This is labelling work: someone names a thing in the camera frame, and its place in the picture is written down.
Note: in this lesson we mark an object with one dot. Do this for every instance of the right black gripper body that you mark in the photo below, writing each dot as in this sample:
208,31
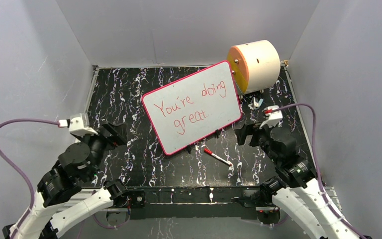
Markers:
260,137

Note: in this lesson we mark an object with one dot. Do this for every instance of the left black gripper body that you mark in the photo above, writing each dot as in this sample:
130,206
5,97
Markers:
99,145

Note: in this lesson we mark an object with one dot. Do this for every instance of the white marker pen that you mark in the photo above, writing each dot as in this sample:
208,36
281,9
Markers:
228,163

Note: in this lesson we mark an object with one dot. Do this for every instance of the pink framed whiteboard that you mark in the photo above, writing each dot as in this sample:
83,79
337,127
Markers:
193,107

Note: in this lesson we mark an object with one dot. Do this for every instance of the red marker cap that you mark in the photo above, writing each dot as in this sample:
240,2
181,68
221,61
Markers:
207,151

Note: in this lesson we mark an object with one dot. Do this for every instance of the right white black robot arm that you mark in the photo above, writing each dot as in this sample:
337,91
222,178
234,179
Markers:
296,189

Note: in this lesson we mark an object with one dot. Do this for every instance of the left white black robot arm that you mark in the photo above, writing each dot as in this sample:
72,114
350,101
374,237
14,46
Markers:
78,163

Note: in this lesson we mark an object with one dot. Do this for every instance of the small white clip object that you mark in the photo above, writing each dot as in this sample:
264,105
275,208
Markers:
255,103

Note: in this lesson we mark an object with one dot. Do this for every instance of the cream cylinder with orange face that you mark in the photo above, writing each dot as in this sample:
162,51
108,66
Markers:
255,66

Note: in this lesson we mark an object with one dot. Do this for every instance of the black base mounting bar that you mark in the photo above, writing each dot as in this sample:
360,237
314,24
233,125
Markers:
197,202

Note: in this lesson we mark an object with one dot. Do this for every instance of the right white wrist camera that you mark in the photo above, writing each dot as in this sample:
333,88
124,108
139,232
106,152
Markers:
273,116

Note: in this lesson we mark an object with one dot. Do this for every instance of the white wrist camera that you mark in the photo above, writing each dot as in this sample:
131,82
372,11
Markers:
273,116
77,125

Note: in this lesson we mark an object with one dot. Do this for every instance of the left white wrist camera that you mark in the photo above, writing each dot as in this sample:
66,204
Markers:
77,125

